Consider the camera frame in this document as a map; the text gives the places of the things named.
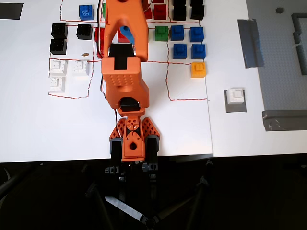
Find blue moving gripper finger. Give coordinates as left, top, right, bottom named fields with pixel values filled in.
left=119, top=25, right=136, bottom=45

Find white lego block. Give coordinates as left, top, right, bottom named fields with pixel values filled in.
left=226, top=88, right=246, bottom=105
left=49, top=59, right=69, bottom=78
left=47, top=76, right=67, bottom=93
left=71, top=60, right=90, bottom=77

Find orange robot arm base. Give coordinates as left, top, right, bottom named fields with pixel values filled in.
left=109, top=116, right=161, bottom=161

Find blue lego block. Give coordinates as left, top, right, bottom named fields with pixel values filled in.
left=191, top=44, right=206, bottom=60
left=170, top=25, right=185, bottom=41
left=173, top=44, right=188, bottom=60
left=79, top=4, right=94, bottom=21
left=189, top=26, right=205, bottom=43

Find yellow lego block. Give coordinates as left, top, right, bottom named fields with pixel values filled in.
left=190, top=62, right=207, bottom=79

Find grey square tape marker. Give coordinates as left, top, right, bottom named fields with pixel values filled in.
left=224, top=90, right=247, bottom=113

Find black tape patch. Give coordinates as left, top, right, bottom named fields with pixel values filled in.
left=0, top=2, right=24, bottom=20

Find black table clamp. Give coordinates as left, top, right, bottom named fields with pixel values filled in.
left=142, top=135, right=160, bottom=183
left=105, top=138, right=127, bottom=182

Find long grey tape strip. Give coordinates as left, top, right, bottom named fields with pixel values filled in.
left=237, top=18, right=265, bottom=69

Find grey lego baseplate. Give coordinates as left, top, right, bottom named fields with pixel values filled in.
left=246, top=0, right=307, bottom=131

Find wrinkled grey tape strip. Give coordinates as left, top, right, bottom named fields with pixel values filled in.
left=261, top=109, right=307, bottom=132

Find black metal pole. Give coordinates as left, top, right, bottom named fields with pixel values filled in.
left=0, top=165, right=34, bottom=199

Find black tripod stand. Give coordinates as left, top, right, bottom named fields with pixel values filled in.
left=81, top=159, right=214, bottom=230

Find forearm servo cable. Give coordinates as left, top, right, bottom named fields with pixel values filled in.
left=96, top=0, right=106, bottom=58

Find base servo cable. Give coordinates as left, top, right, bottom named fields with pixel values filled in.
left=114, top=110, right=121, bottom=137

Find grey lego wall piece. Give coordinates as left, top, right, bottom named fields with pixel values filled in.
left=295, top=44, right=307, bottom=76
left=291, top=13, right=307, bottom=44

